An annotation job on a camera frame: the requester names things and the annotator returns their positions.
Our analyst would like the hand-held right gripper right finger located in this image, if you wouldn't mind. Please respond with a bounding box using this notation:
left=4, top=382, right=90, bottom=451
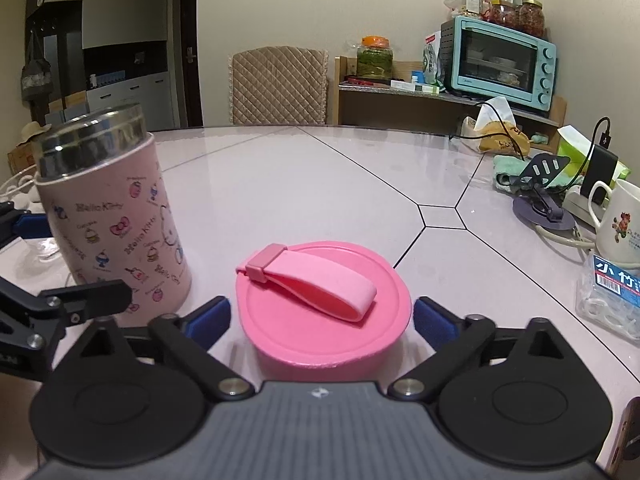
left=387, top=296, right=567, bottom=402

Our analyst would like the straw hat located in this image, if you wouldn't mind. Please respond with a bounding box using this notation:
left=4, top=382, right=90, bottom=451
left=20, top=121, right=49, bottom=144

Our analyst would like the glass jar with red contents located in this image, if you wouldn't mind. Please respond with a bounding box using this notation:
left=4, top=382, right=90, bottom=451
left=487, top=0, right=517, bottom=29
left=517, top=0, right=546, bottom=37

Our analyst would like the white power strip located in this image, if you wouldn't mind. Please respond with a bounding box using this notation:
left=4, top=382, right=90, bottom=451
left=564, top=185, right=609, bottom=222

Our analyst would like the grey hanging bag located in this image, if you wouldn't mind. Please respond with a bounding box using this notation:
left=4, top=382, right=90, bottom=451
left=21, top=30, right=52, bottom=107

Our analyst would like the yellow tissue holder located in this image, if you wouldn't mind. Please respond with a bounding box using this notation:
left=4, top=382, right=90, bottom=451
left=460, top=96, right=531, bottom=161

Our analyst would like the cardboard box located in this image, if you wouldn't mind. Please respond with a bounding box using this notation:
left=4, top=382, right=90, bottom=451
left=7, top=140, right=39, bottom=177

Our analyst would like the quilted chair back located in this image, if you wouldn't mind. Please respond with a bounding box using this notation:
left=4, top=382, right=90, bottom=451
left=227, top=49, right=330, bottom=126

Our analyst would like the black charging cable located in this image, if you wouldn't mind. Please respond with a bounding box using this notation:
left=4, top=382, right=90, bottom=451
left=564, top=117, right=612, bottom=193

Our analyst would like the green and white food bag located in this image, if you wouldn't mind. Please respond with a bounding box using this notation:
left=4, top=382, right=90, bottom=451
left=422, top=30, right=446, bottom=86

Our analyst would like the pink printed bottle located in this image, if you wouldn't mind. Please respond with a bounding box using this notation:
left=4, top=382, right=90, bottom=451
left=34, top=102, right=194, bottom=319

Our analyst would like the wooden shelf unit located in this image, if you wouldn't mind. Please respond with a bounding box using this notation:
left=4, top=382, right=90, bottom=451
left=334, top=56, right=569, bottom=154

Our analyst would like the white and green flat box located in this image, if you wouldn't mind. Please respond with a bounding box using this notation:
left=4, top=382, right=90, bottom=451
left=390, top=80, right=441, bottom=95

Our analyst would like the green tissue box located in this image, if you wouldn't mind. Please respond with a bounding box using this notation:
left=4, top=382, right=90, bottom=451
left=556, top=125, right=632, bottom=182

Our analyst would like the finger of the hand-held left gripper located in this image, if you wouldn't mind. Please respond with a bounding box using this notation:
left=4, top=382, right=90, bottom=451
left=0, top=277, right=134, bottom=382
left=0, top=200, right=53, bottom=252

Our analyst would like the clear plastic box blue label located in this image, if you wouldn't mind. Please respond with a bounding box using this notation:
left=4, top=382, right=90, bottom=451
left=576, top=253, right=640, bottom=337

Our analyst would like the black and white cabinet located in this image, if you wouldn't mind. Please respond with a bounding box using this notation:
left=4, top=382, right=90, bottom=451
left=25, top=0, right=177, bottom=131

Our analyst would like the white printed mug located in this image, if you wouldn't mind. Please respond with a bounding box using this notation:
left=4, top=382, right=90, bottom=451
left=588, top=179, right=640, bottom=261

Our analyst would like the green jar with orange lid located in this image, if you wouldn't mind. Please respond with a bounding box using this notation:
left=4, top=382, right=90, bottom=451
left=356, top=36, right=395, bottom=80

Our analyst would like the green towel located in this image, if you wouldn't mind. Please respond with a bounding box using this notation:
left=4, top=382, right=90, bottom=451
left=492, top=154, right=584, bottom=196

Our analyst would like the pink bottle cap with strap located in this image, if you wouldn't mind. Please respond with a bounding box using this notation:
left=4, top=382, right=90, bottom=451
left=235, top=241, right=414, bottom=385

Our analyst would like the dark door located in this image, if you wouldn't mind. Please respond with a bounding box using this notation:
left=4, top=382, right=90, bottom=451
left=179, top=0, right=204, bottom=129

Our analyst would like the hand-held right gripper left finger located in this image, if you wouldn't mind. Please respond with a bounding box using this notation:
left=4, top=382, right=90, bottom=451
left=75, top=295, right=256, bottom=402

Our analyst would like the teal toaster oven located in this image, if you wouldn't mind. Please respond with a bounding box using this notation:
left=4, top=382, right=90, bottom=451
left=440, top=15, right=557, bottom=113

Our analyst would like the black power bank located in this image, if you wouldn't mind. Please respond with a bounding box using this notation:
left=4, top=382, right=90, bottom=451
left=580, top=147, right=621, bottom=197

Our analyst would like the purple and black phone stand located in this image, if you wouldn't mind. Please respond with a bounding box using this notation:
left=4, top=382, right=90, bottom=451
left=512, top=154, right=577, bottom=231

